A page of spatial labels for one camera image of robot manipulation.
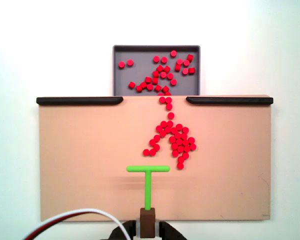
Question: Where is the beige flat board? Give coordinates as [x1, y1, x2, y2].
[37, 94, 274, 223]

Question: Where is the black board edge rail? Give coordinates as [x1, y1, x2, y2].
[185, 96, 274, 106]
[36, 96, 124, 106]

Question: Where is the white red gripper servo cable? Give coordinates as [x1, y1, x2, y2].
[21, 208, 131, 240]

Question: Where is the grey tray container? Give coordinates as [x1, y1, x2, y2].
[112, 44, 202, 97]

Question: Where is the green T-shaped pusher tool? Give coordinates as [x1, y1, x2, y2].
[126, 165, 171, 238]

